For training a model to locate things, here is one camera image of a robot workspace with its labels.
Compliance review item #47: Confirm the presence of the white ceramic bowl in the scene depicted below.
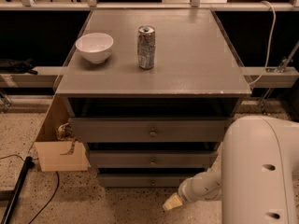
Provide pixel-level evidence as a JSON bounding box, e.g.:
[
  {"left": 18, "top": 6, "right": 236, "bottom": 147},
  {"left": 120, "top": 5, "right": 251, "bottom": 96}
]
[{"left": 76, "top": 33, "right": 114, "bottom": 63}]

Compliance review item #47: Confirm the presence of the silver drink can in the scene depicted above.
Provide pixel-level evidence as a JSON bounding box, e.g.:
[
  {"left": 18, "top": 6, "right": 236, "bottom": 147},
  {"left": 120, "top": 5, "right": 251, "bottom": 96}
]
[{"left": 137, "top": 25, "right": 155, "bottom": 69}]

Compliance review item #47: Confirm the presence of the black floor pole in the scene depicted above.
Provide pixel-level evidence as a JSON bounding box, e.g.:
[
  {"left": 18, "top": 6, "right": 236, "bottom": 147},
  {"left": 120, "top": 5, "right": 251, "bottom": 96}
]
[{"left": 0, "top": 156, "right": 34, "bottom": 224}]

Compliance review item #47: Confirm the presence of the grey drawer cabinet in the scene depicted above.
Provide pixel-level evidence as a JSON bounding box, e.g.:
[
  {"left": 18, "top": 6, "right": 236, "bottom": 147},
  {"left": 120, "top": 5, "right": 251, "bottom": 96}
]
[{"left": 56, "top": 9, "right": 251, "bottom": 177}]

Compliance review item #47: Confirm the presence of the metal frame rail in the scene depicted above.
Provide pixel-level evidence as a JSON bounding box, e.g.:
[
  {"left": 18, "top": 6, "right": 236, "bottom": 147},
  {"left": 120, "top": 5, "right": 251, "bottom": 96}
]
[{"left": 0, "top": 66, "right": 299, "bottom": 88}]

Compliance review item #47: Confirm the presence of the open cardboard box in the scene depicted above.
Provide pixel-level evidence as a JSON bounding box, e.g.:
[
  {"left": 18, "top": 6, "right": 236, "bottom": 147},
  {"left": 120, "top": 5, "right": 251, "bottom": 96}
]
[{"left": 35, "top": 96, "right": 90, "bottom": 172}]

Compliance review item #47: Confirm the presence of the white hanging cable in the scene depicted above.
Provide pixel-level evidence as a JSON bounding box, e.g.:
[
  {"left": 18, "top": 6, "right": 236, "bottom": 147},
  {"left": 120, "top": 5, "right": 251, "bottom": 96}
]
[{"left": 248, "top": 0, "right": 278, "bottom": 87}]

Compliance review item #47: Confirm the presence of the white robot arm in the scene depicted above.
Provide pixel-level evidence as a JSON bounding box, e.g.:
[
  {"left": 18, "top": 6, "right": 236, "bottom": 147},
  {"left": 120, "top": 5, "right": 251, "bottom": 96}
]
[{"left": 163, "top": 116, "right": 299, "bottom": 224}]

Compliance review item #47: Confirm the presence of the grey bottom drawer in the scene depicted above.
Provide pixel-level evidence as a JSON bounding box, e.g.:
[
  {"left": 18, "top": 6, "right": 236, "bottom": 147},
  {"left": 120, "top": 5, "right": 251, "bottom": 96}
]
[{"left": 98, "top": 174, "right": 193, "bottom": 188}]

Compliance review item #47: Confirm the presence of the black object on rail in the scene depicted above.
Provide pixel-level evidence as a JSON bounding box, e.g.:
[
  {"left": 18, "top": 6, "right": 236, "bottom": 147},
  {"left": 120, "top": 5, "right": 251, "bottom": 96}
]
[{"left": 0, "top": 59, "right": 38, "bottom": 75}]

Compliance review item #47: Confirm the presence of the metal clamp bracket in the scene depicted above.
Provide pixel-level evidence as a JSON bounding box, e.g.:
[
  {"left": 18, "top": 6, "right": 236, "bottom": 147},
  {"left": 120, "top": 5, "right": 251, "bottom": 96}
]
[{"left": 258, "top": 40, "right": 299, "bottom": 115}]

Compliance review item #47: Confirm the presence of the grey middle drawer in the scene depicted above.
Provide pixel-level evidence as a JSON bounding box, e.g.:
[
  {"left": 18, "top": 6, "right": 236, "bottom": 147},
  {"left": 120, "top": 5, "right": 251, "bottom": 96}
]
[{"left": 89, "top": 150, "right": 218, "bottom": 168}]

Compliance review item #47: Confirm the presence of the grey top drawer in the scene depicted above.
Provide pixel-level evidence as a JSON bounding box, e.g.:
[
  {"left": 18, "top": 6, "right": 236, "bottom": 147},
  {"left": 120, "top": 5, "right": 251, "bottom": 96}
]
[{"left": 68, "top": 118, "right": 232, "bottom": 143}]

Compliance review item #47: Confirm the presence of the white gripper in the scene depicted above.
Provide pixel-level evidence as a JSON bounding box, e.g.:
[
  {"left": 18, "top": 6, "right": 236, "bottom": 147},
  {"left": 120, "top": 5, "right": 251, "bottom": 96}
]
[{"left": 163, "top": 178, "right": 194, "bottom": 211}]

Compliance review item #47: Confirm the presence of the crumpled item in box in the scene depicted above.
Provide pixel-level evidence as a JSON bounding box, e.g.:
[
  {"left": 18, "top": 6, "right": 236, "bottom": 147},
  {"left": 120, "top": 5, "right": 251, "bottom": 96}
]
[{"left": 56, "top": 123, "right": 75, "bottom": 141}]

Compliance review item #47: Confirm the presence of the black floor cable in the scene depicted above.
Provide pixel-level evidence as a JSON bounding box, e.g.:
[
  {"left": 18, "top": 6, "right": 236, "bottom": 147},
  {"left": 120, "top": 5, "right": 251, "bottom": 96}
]
[{"left": 0, "top": 153, "right": 61, "bottom": 224}]

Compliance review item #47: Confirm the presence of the grey drawer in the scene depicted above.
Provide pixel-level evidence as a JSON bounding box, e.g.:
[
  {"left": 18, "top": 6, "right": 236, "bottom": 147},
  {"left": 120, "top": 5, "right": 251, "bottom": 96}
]
[
  {"left": 98, "top": 174, "right": 193, "bottom": 188},
  {"left": 68, "top": 118, "right": 232, "bottom": 143},
  {"left": 89, "top": 150, "right": 218, "bottom": 168}
]

